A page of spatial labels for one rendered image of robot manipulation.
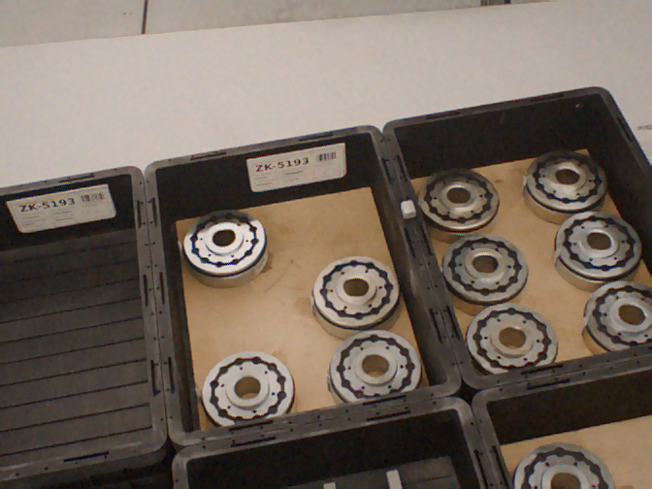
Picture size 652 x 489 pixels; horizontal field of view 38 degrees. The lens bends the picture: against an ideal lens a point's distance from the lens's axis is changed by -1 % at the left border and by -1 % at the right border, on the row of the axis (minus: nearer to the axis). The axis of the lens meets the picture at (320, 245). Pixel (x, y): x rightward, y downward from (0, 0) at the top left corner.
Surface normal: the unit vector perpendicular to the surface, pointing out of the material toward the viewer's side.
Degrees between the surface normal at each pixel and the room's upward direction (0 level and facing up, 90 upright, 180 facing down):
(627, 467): 0
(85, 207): 90
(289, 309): 0
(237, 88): 0
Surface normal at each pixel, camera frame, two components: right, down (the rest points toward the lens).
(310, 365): -0.06, -0.62
